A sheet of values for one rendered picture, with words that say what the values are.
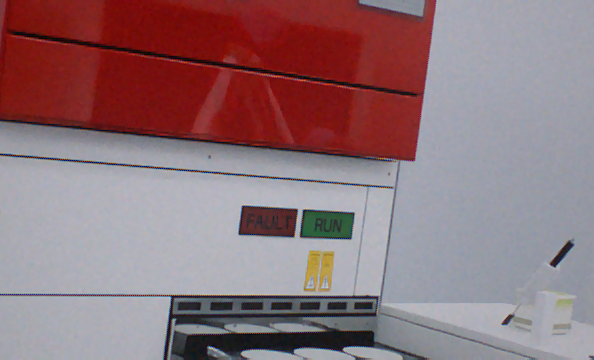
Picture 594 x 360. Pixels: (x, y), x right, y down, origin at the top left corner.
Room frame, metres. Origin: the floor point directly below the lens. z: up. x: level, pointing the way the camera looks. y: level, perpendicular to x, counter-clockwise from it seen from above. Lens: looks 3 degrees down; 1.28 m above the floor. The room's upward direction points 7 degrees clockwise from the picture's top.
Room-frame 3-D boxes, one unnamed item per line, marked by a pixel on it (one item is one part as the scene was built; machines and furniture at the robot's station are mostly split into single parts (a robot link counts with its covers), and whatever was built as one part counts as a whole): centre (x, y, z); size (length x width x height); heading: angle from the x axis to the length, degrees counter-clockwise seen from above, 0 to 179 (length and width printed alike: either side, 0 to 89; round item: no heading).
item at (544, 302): (1.98, -0.41, 1.03); 0.06 x 0.04 x 0.13; 40
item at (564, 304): (2.12, -0.45, 1.00); 0.07 x 0.07 x 0.07; 44
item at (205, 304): (2.06, 0.00, 0.96); 0.44 x 0.01 x 0.02; 130
